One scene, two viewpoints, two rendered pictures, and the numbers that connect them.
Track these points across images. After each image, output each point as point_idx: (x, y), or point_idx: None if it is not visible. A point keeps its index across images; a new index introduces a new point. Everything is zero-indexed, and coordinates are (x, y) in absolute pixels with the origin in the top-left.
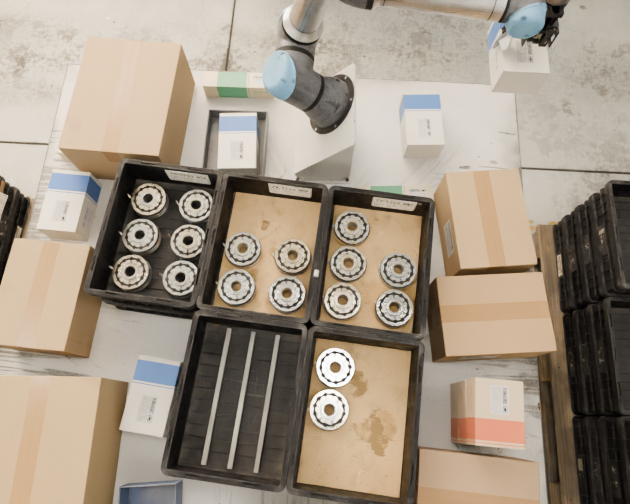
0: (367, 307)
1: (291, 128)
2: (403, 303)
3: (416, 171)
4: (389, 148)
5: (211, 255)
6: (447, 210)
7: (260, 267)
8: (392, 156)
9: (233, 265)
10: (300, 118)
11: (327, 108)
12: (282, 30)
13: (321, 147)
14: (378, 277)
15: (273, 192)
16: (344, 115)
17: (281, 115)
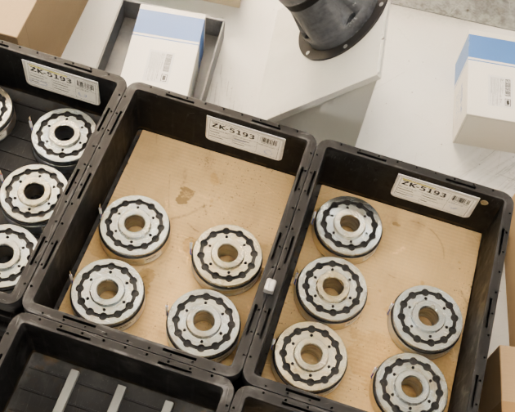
0: (356, 381)
1: (261, 59)
2: (430, 382)
3: (474, 168)
4: (430, 122)
5: (73, 217)
6: None
7: (160, 268)
8: (434, 136)
9: (109, 253)
10: (281, 38)
11: (337, 11)
12: None
13: (313, 81)
14: (386, 329)
15: (212, 139)
16: (365, 29)
17: (247, 36)
